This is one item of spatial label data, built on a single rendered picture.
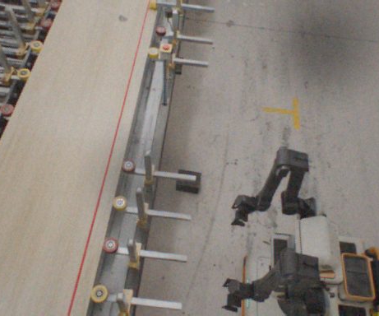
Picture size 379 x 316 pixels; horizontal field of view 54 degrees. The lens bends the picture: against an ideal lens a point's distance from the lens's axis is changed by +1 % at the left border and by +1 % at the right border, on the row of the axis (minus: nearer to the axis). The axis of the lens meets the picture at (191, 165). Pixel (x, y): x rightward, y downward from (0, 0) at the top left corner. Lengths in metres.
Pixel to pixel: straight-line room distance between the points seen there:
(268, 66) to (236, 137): 1.05
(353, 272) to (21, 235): 1.78
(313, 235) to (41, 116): 1.79
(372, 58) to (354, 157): 1.45
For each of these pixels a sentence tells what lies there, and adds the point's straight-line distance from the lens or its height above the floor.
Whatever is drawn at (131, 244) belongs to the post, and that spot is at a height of 1.10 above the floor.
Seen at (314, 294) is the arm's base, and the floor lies 1.24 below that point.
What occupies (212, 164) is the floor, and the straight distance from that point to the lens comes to 3.36.
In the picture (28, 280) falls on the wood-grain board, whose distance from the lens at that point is 2.11.
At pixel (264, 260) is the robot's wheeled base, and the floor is 0.28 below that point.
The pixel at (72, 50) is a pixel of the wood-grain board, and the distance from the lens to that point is 2.96.
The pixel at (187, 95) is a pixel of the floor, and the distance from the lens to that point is 3.83.
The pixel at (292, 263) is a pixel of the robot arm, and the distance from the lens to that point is 1.34.
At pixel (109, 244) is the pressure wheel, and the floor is 0.91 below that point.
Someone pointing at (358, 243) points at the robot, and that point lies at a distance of 2.44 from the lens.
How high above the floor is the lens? 2.85
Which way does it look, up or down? 59 degrees down
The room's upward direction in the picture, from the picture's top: 8 degrees clockwise
